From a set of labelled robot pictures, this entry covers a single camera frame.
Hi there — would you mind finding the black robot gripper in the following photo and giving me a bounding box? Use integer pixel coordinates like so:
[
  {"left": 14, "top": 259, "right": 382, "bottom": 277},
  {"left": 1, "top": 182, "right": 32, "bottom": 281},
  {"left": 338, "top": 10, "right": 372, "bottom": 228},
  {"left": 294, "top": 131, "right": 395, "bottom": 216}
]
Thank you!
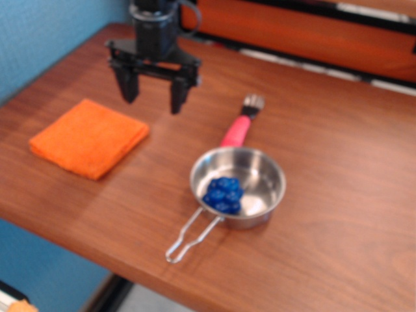
[{"left": 105, "top": 12, "right": 201, "bottom": 114}]

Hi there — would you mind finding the blue plastic grape bunch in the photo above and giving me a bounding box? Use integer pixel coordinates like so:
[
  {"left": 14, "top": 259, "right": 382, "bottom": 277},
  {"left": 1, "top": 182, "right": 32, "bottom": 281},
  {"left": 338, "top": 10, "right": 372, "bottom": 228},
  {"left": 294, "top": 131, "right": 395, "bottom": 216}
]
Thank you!
[{"left": 202, "top": 177, "right": 244, "bottom": 215}]

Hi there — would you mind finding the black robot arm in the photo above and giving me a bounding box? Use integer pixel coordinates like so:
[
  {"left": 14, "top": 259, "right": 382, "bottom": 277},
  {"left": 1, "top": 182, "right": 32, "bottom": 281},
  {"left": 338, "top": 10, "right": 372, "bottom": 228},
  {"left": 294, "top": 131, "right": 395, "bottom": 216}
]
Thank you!
[{"left": 105, "top": 1, "right": 202, "bottom": 114}]

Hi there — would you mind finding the stainless steel pan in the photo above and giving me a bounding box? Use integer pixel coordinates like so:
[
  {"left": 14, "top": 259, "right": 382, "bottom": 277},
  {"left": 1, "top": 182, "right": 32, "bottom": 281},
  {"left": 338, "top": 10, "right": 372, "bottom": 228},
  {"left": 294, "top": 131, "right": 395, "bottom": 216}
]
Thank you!
[{"left": 165, "top": 147, "right": 286, "bottom": 264}]

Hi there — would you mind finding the folded orange cloth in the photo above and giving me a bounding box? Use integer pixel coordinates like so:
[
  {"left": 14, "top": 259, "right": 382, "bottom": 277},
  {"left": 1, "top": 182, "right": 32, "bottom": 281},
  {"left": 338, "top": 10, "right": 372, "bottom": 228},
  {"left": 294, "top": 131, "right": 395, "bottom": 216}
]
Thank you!
[{"left": 29, "top": 99, "right": 150, "bottom": 181}]

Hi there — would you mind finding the orange object bottom left corner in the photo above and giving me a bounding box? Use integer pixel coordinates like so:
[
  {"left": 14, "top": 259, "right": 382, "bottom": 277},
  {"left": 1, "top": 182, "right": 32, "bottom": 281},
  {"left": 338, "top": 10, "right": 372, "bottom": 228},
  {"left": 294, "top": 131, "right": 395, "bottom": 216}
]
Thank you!
[{"left": 1, "top": 281, "right": 39, "bottom": 312}]

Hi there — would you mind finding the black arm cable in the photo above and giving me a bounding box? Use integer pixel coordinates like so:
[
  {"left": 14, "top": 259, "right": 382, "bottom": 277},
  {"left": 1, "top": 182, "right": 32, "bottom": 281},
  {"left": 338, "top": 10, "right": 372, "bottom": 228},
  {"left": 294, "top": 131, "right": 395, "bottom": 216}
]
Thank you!
[{"left": 177, "top": 0, "right": 203, "bottom": 37}]

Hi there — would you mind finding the fork with pink handle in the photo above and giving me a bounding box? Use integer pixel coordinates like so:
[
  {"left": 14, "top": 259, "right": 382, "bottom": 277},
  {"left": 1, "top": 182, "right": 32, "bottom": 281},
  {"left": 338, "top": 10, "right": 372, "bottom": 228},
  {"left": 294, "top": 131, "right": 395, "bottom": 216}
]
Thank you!
[{"left": 220, "top": 94, "right": 265, "bottom": 147}]

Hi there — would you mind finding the black table leg frame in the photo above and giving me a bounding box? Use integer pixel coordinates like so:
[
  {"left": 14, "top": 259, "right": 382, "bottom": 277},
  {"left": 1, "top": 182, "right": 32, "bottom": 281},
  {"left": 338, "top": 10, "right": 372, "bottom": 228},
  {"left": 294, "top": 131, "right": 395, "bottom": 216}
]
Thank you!
[{"left": 80, "top": 274, "right": 134, "bottom": 312}]

